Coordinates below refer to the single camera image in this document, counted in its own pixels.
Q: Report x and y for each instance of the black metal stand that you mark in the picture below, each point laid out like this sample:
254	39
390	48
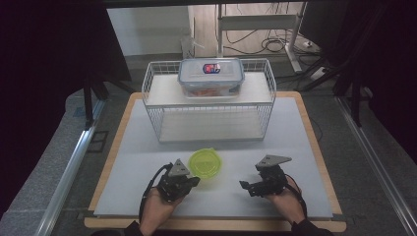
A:
88	98
355	105

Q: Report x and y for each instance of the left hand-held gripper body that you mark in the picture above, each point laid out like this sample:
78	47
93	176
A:
173	187

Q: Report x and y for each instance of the yellow-green round lid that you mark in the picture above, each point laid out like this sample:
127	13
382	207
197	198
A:
205	163

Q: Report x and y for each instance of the white panel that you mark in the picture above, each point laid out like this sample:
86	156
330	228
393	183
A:
147	29

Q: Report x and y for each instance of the clear rectangular food container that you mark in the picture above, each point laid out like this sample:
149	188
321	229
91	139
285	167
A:
211	77

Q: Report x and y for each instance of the small black floor frame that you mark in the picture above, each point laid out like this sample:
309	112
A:
97	141

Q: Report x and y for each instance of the white power strip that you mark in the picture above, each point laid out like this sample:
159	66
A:
318	73

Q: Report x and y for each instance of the grey table mat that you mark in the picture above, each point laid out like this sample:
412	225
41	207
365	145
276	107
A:
229	203

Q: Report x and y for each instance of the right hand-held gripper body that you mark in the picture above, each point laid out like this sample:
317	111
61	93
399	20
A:
270	183

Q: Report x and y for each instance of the white metal desk frame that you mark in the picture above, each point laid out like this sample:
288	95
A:
259	22

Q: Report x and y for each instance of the aluminium rail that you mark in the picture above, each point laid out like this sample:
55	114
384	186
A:
70	170
373	164

